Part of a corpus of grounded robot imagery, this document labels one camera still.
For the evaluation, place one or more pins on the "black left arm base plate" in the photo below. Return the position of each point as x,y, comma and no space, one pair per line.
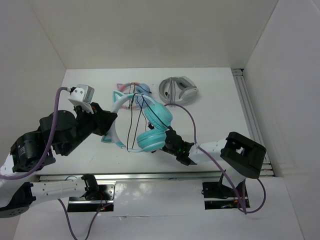
103,200

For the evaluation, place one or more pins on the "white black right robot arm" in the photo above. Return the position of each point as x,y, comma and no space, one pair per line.
244,156

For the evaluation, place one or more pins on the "grey white headphones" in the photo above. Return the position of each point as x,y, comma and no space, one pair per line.
177,90

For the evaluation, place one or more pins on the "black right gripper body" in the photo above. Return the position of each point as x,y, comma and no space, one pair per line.
170,151

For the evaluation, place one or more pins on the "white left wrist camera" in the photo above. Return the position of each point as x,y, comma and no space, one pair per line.
82,95

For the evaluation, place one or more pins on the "aluminium rail at right wall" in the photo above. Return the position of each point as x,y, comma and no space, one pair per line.
247,106

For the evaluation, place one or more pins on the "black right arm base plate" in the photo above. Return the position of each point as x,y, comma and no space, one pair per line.
218,197

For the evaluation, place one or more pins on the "teal cat-ear headphones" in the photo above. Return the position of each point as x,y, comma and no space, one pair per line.
158,117

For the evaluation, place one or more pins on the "pink blue cat-ear headphones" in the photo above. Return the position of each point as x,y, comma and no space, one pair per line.
138,88

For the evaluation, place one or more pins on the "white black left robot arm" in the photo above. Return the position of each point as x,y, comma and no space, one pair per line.
36,149

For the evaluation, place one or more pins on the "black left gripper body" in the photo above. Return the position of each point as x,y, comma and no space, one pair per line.
86,123

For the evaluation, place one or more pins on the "aluminium rail at table front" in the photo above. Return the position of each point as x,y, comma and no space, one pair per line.
202,175

